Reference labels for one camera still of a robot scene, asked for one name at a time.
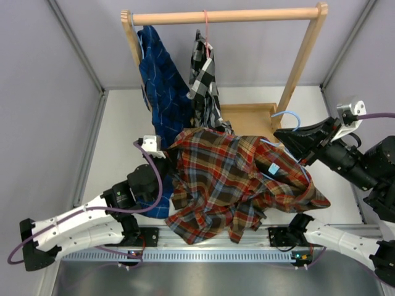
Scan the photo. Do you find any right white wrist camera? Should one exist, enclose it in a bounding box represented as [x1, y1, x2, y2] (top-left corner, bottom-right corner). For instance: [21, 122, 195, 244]
[331, 96, 367, 142]

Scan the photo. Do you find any blue plaid shirt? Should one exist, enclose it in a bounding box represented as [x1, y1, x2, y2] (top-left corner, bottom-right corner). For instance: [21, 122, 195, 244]
[132, 25, 193, 220]

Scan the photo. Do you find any light blue hanger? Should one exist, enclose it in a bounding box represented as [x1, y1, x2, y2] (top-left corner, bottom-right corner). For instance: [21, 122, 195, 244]
[131, 13, 144, 59]
[260, 111, 310, 183]

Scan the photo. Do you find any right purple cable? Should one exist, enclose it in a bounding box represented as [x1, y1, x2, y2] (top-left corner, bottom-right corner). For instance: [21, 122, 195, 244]
[354, 112, 395, 120]

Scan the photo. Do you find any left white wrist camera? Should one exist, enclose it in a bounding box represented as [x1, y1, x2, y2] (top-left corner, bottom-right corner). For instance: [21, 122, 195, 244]
[138, 135, 166, 158]

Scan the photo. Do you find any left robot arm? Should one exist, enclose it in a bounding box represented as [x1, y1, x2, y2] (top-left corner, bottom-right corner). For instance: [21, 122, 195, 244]
[19, 151, 172, 271]

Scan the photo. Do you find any purple cable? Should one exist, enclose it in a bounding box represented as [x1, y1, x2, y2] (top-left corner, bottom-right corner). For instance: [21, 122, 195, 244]
[7, 140, 164, 269]
[354, 112, 395, 120]

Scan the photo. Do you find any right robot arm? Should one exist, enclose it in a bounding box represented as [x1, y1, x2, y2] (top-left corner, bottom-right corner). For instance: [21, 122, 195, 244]
[269, 117, 394, 287]

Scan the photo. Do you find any white slotted cable duct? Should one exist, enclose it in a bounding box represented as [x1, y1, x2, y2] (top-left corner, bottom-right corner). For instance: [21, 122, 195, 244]
[63, 249, 296, 263]

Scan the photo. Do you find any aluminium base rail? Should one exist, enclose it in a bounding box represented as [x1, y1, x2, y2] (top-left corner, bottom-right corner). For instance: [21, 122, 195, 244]
[58, 224, 386, 248]

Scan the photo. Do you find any black white checked shirt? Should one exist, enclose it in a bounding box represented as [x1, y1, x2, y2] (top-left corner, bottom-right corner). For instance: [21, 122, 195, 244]
[187, 30, 234, 134]

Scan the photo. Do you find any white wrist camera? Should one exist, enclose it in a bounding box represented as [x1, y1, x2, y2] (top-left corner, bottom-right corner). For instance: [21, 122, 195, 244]
[138, 135, 166, 158]
[331, 96, 367, 142]

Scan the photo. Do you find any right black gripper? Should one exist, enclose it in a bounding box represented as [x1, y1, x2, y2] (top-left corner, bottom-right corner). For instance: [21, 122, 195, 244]
[274, 117, 379, 192]

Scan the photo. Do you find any pink wire hanger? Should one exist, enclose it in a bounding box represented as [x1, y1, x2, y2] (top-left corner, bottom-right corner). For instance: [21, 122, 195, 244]
[203, 9, 213, 60]

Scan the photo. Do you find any red brown plaid shirt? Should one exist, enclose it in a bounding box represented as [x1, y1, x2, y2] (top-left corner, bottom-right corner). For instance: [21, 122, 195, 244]
[165, 128, 330, 245]

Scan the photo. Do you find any wooden clothes rack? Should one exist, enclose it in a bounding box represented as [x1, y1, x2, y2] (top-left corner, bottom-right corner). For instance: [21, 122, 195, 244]
[120, 2, 328, 139]

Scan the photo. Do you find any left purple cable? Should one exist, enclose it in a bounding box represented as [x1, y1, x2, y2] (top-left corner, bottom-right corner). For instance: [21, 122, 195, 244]
[7, 140, 164, 269]

